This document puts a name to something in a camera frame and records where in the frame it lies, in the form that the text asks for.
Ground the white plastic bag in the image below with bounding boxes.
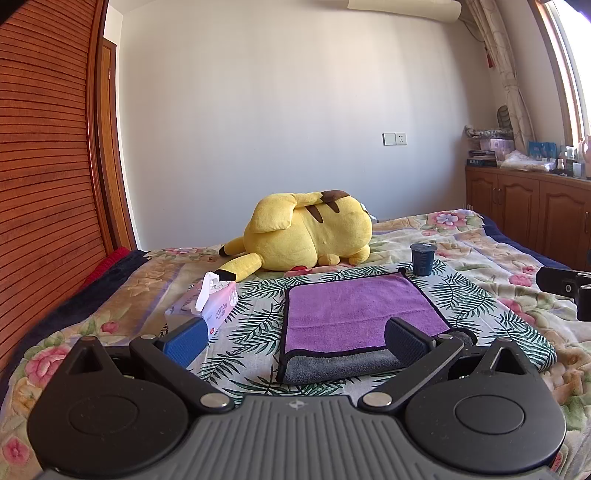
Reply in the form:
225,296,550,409
498,150,556,173

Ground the purple and grey towel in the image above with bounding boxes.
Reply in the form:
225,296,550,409
276,268,478,386

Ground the floral beige curtain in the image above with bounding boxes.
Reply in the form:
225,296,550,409
466,0,535,153

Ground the stack of boxes on cabinet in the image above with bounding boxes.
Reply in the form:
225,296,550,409
464,125,515,168

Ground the yellow Pikachu plush toy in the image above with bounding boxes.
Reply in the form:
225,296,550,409
215,190,373,282

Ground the pink tissue box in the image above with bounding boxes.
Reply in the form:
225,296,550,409
164,272,238,339

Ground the wooden door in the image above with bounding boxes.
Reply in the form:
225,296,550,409
96,39,136,250

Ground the wooden window cabinet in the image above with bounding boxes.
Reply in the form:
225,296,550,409
465,166,590,270

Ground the floral bed blanket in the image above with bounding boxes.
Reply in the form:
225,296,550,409
1,210,590,479

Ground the dark blue cup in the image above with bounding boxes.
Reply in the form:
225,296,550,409
410,242,437,277

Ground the blue box on cabinet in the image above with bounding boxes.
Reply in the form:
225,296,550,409
528,141,558,161

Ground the wooden slatted wardrobe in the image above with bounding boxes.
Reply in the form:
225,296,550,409
1,1,113,363

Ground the red and navy blanket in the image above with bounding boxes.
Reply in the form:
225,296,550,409
1,247,148,375

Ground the white wall switch socket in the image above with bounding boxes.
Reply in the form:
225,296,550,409
382,132,408,146

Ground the white air conditioner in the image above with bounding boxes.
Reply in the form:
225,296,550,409
348,0,462,23

